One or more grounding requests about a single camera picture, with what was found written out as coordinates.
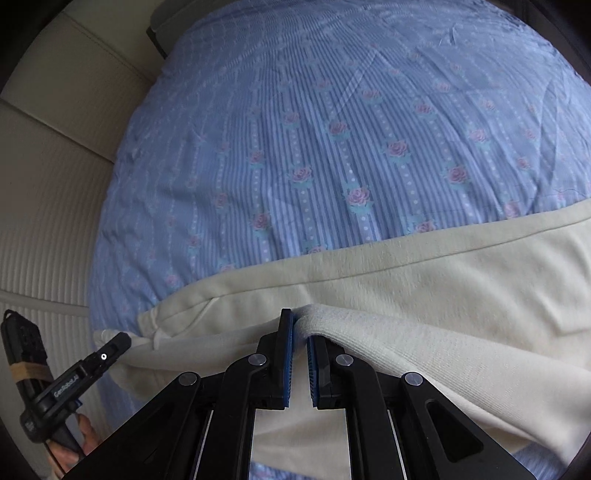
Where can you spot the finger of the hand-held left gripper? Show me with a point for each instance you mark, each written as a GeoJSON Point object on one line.
{"type": "Point", "coordinates": [108, 353]}

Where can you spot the blue floral bedsheet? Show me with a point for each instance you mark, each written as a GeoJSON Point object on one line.
{"type": "Point", "coordinates": [323, 138]}

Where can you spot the cream pants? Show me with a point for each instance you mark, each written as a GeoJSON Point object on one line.
{"type": "Point", "coordinates": [415, 277]}

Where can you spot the beige upholstered headboard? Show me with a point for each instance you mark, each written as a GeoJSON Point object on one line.
{"type": "Point", "coordinates": [46, 230]}

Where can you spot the person's left hand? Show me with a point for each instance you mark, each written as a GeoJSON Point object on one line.
{"type": "Point", "coordinates": [87, 431]}

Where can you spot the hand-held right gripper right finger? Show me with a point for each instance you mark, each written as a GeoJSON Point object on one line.
{"type": "Point", "coordinates": [314, 369]}

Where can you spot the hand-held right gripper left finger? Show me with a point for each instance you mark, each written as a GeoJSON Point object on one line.
{"type": "Point", "coordinates": [287, 355]}

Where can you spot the dark furniture edge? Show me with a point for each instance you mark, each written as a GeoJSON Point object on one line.
{"type": "Point", "coordinates": [161, 34]}

